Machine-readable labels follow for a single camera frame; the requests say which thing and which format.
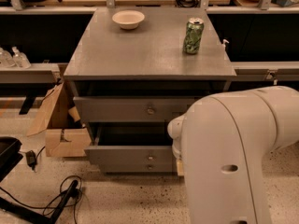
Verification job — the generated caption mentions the grey drawer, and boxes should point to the grey drawer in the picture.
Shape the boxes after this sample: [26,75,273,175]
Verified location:
[74,97,195,122]
[99,164,177,173]
[85,122,176,167]

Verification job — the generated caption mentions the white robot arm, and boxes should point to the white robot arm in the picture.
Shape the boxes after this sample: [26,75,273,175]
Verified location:
[167,86,299,224]

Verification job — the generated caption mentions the grey bottom drawer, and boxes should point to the grey bottom drawer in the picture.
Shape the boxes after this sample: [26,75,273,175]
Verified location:
[99,164,177,173]

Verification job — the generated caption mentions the grey top drawer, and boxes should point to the grey top drawer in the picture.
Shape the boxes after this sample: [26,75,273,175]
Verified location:
[74,97,195,122]

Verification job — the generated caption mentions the grey wooden drawer cabinet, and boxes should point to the grey wooden drawer cabinet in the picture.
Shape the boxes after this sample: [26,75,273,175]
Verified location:
[63,7,237,176]

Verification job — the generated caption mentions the open cardboard box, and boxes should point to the open cardboard box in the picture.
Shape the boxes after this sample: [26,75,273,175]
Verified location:
[26,83,91,158]

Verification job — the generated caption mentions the small white pump bottle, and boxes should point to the small white pump bottle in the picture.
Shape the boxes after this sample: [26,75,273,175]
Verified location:
[222,39,229,49]

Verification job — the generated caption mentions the green soda can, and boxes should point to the green soda can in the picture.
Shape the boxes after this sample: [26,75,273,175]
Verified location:
[183,18,205,54]

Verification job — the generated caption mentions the black power adapter left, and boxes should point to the black power adapter left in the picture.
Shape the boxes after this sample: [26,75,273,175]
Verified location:
[25,150,36,170]

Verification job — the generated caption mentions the white paper bowl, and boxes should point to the white paper bowl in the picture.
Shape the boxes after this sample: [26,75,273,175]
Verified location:
[112,10,145,30]

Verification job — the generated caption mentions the black stand base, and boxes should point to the black stand base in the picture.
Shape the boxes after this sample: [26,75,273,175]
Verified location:
[0,180,81,224]

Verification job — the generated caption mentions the black bin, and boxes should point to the black bin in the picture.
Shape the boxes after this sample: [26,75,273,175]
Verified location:
[0,136,22,182]

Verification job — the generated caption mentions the clear sanitizer bottle right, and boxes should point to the clear sanitizer bottle right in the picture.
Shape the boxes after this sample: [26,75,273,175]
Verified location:
[12,47,31,69]

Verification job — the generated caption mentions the clear sanitizer bottle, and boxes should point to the clear sanitizer bottle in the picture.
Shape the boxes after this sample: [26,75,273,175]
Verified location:
[12,47,31,69]
[0,48,15,67]

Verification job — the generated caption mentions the clear sanitizer bottle left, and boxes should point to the clear sanitizer bottle left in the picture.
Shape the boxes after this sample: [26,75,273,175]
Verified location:
[0,48,15,67]

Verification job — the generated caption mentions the black floor cable left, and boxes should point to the black floor cable left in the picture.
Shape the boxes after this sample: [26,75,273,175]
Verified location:
[0,175,84,224]

